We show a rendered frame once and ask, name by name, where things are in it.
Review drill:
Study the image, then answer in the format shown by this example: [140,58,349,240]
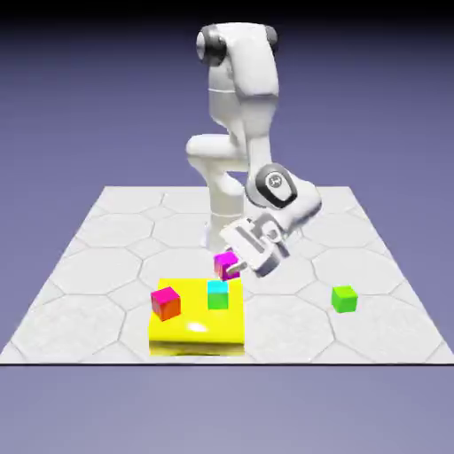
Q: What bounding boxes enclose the small red cube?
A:
[150,286,182,323]

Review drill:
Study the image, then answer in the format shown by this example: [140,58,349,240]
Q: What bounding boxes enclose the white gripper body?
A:
[219,218,285,278]

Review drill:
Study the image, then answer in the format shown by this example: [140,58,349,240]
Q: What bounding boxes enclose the large yellow box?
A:
[147,277,247,356]

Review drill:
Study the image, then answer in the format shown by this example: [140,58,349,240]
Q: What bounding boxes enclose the small green cube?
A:
[331,285,358,314]

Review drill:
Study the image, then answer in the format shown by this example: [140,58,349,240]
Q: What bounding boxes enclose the small magenta cube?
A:
[213,250,241,282]

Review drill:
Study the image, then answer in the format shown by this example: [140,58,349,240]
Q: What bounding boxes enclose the small cyan cube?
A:
[207,279,229,310]

